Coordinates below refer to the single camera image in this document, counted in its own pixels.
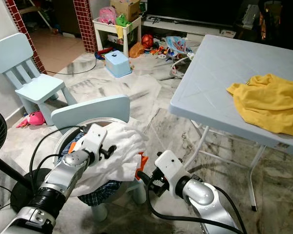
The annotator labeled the light blue step stool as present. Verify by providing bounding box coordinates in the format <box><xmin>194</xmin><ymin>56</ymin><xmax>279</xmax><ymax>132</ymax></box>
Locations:
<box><xmin>105</xmin><ymin>50</ymin><xmax>133</xmax><ymax>79</ymax></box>

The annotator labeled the pink plush toy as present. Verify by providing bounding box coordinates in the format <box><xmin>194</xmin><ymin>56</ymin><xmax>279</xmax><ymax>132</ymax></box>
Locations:
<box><xmin>14</xmin><ymin>111</ymin><xmax>46</xmax><ymax>129</ymax></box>

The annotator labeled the black television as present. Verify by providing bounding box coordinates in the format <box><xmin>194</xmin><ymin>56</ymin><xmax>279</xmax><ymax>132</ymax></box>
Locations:
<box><xmin>145</xmin><ymin>0</ymin><xmax>255</xmax><ymax>26</ymax></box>

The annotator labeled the cardboard box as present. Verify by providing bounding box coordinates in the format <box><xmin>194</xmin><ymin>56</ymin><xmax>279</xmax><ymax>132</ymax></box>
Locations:
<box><xmin>109</xmin><ymin>0</ymin><xmax>142</xmax><ymax>23</ymax></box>

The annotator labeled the white television stand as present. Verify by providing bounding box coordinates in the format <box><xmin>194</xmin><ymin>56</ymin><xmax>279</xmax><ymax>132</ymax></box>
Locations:
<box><xmin>141</xmin><ymin>15</ymin><xmax>241</xmax><ymax>38</ymax></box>

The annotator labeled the white garment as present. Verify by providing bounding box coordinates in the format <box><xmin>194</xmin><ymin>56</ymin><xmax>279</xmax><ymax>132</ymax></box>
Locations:
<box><xmin>67</xmin><ymin>122</ymin><xmax>148</xmax><ymax>199</ymax></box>

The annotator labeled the black stroller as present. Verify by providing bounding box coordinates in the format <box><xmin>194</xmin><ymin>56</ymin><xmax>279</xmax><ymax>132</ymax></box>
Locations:
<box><xmin>255</xmin><ymin>0</ymin><xmax>293</xmax><ymax>50</ymax></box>

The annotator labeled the blue plaid cloth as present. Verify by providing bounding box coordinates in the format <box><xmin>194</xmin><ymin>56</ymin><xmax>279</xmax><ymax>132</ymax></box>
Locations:
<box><xmin>67</xmin><ymin>131</ymin><xmax>124</xmax><ymax>207</ymax></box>

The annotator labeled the black floor cable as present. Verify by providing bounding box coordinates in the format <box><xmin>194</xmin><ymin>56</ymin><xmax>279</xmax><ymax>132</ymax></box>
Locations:
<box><xmin>46</xmin><ymin>58</ymin><xmax>99</xmax><ymax>77</ymax></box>

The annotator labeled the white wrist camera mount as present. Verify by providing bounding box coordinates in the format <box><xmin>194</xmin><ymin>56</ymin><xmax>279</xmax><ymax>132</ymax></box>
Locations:
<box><xmin>80</xmin><ymin>124</ymin><xmax>109</xmax><ymax>156</ymax></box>
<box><xmin>153</xmin><ymin>150</ymin><xmax>187</xmax><ymax>196</ymax></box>

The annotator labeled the red ball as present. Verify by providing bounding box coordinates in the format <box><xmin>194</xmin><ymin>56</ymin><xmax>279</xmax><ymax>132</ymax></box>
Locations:
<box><xmin>140</xmin><ymin>34</ymin><xmax>155</xmax><ymax>49</ymax></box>

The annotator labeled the light blue kids chair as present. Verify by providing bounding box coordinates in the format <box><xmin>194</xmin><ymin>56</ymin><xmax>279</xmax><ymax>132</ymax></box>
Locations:
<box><xmin>50</xmin><ymin>95</ymin><xmax>148</xmax><ymax>223</ymax></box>
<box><xmin>0</xmin><ymin>33</ymin><xmax>77</xmax><ymax>127</ymax></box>

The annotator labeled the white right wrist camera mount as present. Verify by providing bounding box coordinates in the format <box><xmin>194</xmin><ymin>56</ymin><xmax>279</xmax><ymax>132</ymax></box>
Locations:
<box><xmin>153</xmin><ymin>150</ymin><xmax>187</xmax><ymax>196</ymax></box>

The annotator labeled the round laundry basket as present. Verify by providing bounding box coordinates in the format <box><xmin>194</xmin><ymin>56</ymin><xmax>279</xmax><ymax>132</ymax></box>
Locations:
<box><xmin>53</xmin><ymin>116</ymin><xmax>135</xmax><ymax>188</ymax></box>

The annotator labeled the orange bag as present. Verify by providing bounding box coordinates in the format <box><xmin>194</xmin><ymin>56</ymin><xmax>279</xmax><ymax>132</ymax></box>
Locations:
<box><xmin>128</xmin><ymin>42</ymin><xmax>145</xmax><ymax>59</ymax></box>

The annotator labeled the orange cloth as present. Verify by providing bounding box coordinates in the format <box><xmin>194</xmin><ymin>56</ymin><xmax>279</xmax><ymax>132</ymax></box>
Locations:
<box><xmin>135</xmin><ymin>152</ymin><xmax>149</xmax><ymax>181</ymax></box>

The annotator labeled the white kids table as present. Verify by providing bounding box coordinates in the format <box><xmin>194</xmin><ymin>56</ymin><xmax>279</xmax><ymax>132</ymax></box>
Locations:
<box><xmin>92</xmin><ymin>16</ymin><xmax>142</xmax><ymax>59</ymax></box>

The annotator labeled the baby bouncer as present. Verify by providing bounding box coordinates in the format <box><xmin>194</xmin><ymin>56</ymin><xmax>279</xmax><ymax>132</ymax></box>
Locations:
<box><xmin>163</xmin><ymin>35</ymin><xmax>199</xmax><ymax>79</ymax></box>

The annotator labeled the green toy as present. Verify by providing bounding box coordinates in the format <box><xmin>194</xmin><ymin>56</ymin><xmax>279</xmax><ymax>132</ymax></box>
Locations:
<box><xmin>114</xmin><ymin>13</ymin><xmax>129</xmax><ymax>28</ymax></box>

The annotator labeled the yellow cloth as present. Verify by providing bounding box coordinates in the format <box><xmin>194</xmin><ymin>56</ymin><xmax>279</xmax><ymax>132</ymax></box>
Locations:
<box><xmin>226</xmin><ymin>73</ymin><xmax>293</xmax><ymax>137</ymax></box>

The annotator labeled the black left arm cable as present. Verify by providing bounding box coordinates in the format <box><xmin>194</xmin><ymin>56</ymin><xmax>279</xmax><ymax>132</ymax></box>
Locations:
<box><xmin>38</xmin><ymin>154</ymin><xmax>69</xmax><ymax>193</ymax></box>
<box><xmin>30</xmin><ymin>126</ymin><xmax>88</xmax><ymax>195</ymax></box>

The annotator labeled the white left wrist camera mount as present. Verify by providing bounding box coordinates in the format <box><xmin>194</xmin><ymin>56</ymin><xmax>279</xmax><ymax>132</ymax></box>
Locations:
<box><xmin>80</xmin><ymin>124</ymin><xmax>109</xmax><ymax>156</ymax></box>

